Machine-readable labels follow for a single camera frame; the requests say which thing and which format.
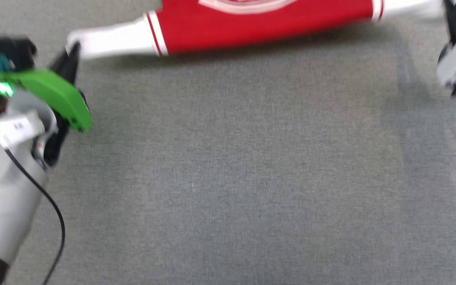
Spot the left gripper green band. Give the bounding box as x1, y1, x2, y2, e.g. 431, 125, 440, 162
0, 41, 93, 169

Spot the red and white shirt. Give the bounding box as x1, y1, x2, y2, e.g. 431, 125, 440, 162
66, 0, 446, 60

